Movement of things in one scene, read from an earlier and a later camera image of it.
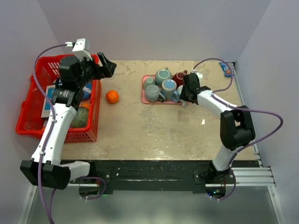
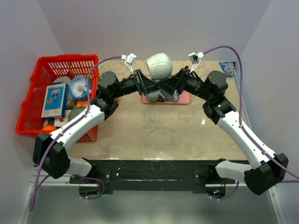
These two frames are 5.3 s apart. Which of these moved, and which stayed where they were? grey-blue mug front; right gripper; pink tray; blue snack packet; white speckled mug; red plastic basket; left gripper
Moved: white speckled mug; right gripper; left gripper
Stayed: blue snack packet; grey-blue mug front; pink tray; red plastic basket
